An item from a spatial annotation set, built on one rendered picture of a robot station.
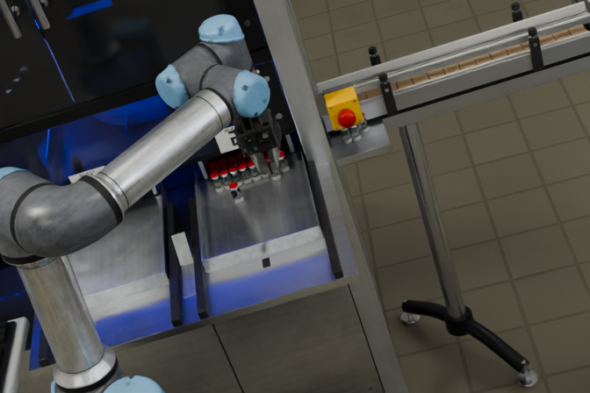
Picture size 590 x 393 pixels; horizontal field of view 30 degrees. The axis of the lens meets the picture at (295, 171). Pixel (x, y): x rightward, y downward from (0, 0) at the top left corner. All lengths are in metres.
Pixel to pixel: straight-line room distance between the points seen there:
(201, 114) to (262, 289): 0.54
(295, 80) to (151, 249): 0.49
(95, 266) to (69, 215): 0.79
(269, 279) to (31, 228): 0.68
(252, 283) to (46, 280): 0.54
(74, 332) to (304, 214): 0.67
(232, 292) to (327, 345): 0.66
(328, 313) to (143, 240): 0.56
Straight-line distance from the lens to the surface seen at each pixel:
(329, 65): 4.64
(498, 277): 3.42
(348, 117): 2.43
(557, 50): 2.65
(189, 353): 2.86
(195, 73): 1.94
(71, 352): 1.98
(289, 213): 2.42
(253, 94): 1.86
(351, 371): 2.97
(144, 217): 2.58
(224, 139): 2.46
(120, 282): 2.43
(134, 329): 2.30
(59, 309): 1.92
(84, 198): 1.73
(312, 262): 2.27
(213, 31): 2.00
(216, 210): 2.51
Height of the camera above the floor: 2.33
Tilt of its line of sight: 35 degrees down
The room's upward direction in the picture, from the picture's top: 19 degrees counter-clockwise
